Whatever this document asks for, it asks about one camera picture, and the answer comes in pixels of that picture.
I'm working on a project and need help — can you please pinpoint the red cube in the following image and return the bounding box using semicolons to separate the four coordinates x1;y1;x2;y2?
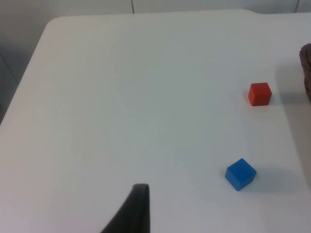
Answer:
248;82;272;107

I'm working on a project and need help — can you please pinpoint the small blue cube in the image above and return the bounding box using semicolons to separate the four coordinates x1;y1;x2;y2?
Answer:
225;158;258;192

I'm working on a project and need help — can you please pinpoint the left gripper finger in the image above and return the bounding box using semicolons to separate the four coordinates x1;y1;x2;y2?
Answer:
99;183;152;233

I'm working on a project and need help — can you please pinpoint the dark brown wicker basket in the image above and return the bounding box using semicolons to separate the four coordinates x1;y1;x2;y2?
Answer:
298;43;311;104

